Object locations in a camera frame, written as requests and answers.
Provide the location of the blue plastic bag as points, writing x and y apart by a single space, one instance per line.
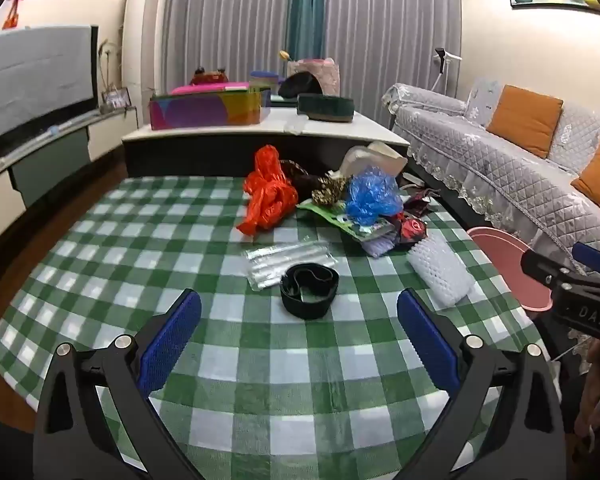
372 200

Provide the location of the green printed packet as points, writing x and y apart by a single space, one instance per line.
330 215

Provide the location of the pink plastic bin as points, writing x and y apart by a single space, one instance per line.
500 260

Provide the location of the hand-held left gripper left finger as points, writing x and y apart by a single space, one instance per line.
172 345

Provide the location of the clear plastic packaging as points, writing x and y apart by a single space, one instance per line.
280 260

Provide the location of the red brown ornament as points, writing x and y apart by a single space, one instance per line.
207 76

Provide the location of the pink lace bag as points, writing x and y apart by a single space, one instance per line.
327 75

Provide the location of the grey curtain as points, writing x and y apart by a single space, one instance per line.
380 20

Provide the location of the grey quilted sofa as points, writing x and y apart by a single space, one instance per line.
480 160

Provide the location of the grey television dust cover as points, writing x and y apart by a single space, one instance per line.
35 75

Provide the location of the blue lidded plastic container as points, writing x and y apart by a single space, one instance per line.
264 80

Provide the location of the person's right forearm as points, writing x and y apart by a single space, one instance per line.
597 370

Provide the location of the black pink foil packet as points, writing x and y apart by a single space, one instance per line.
422 199

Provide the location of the magenta flat case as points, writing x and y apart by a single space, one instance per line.
205 88

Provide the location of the red crumpled plastic wrapper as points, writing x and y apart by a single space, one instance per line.
412 229

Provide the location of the small photo frame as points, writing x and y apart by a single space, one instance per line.
116 100

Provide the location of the television cabinet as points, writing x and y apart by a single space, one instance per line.
50 160

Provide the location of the white standing air conditioner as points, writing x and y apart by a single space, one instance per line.
147 35

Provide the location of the teal curtain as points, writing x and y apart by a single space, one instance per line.
307 10

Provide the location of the white coffee table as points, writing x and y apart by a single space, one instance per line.
330 127

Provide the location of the black television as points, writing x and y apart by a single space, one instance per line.
96 70

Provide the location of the green checked tablecloth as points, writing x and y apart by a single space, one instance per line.
230 240

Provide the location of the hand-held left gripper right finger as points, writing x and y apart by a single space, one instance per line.
427 345

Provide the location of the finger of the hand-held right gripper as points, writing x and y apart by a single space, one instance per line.
545 267
597 260

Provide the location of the colourful patterned box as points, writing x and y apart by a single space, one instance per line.
200 110

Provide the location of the black hat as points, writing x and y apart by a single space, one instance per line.
300 85

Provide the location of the torn white paper carton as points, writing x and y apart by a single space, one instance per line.
380 157

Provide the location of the black elastic band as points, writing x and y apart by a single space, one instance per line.
305 310

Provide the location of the slender plant in vase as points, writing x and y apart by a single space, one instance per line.
107 67

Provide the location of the pale lilac plastic piece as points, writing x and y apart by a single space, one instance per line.
380 246

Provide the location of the leopard print fabric piece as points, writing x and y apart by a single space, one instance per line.
330 190

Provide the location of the yellow artificial flower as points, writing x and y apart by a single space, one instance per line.
285 55

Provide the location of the white foam fruit net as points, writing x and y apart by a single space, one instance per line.
440 272

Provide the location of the orange plastic bag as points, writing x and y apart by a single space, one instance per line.
267 195

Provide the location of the green round velvet box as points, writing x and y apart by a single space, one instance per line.
325 107

